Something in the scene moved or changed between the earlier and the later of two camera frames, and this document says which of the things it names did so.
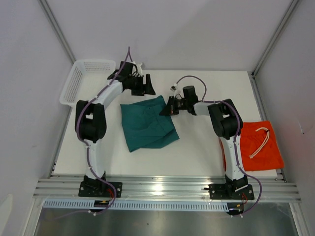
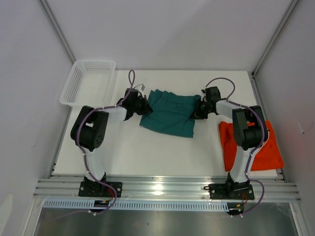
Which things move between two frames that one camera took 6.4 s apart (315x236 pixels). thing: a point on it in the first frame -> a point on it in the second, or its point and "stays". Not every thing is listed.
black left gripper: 143,89 -> 146,109
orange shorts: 259,147 stays
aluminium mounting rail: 285,189 stays
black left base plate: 103,190 stays
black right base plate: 221,191 stays
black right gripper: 170,109 -> 198,114
